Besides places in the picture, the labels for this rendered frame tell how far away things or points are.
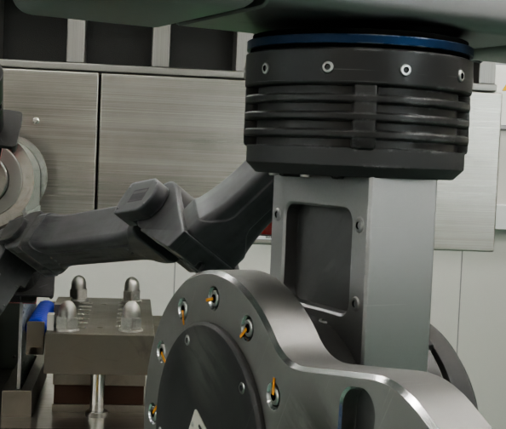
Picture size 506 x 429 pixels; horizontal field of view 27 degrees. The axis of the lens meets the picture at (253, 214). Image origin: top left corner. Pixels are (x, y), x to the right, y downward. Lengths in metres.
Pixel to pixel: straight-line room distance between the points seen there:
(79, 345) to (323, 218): 0.98
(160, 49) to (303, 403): 1.47
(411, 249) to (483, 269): 3.92
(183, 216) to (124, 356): 0.62
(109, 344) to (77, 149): 0.47
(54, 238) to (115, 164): 0.64
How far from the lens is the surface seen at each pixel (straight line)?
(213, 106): 1.94
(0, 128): 1.50
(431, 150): 0.61
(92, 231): 1.22
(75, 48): 1.96
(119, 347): 1.60
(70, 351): 1.60
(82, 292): 1.94
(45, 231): 1.35
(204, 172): 1.94
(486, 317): 4.56
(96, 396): 1.64
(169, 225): 1.01
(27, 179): 1.62
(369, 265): 0.59
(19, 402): 1.64
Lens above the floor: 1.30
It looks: 3 degrees down
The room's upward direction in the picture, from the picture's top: 2 degrees clockwise
